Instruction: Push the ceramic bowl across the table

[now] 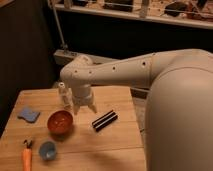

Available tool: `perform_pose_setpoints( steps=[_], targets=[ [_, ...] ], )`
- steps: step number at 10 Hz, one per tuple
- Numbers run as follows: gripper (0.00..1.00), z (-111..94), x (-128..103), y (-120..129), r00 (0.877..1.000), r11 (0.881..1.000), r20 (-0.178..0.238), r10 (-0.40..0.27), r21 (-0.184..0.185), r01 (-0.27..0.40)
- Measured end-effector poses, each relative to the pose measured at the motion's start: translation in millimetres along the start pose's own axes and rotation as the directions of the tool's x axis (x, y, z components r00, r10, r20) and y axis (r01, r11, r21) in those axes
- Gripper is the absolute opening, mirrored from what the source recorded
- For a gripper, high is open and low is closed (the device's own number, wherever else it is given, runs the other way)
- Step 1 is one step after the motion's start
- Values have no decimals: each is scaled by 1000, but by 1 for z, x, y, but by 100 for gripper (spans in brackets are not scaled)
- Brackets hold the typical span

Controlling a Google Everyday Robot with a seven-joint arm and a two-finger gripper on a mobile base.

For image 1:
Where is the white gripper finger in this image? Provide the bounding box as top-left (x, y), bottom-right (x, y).
top-left (73, 105), bottom-right (80, 115)
top-left (88, 104), bottom-right (97, 113)

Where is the small blue cup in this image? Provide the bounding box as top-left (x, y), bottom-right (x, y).
top-left (39, 141), bottom-right (57, 161)

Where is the orange toy carrot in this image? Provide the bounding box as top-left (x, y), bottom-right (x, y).
top-left (22, 140), bottom-right (33, 171)

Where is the wooden shelf with clutter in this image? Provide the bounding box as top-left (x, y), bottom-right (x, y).
top-left (47, 0), bottom-right (213, 30)

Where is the metal pole stand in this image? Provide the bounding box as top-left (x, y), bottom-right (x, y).
top-left (50, 0), bottom-right (77, 56)

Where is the orange ceramic bowl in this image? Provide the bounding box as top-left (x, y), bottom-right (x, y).
top-left (47, 110), bottom-right (73, 135)

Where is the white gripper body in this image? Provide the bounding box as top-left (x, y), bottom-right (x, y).
top-left (71, 85), bottom-right (93, 106)

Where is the black striped rectangular block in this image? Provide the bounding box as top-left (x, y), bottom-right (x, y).
top-left (92, 110), bottom-right (118, 132)

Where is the blue sponge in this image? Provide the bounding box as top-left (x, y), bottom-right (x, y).
top-left (18, 107), bottom-right (40, 123)

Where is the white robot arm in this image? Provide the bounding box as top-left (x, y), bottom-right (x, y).
top-left (60, 49), bottom-right (213, 171)

